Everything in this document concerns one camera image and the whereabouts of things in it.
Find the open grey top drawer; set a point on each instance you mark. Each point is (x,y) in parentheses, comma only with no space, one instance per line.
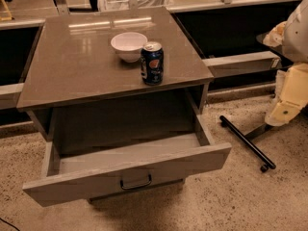
(170,152)

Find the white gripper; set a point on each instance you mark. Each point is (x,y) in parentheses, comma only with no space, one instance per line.
(296,38)

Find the white ceramic bowl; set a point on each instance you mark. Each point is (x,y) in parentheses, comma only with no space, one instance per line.
(128,46)

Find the black drawer handle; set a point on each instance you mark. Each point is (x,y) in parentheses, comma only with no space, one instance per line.
(136,184)

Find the yellow object at left edge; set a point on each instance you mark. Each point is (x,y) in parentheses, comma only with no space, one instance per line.
(5,13)

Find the black table with wheeled base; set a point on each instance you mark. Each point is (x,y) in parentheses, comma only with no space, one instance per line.
(247,138)

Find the grey cabinet with countertop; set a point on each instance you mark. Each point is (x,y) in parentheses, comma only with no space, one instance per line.
(74,61)

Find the blue pepsi can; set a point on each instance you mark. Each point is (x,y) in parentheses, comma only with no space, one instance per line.
(152,63)

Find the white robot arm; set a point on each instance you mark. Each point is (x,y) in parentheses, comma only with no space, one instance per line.
(292,36)

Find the clear plastic bin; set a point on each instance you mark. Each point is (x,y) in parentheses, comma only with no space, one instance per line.
(116,5)

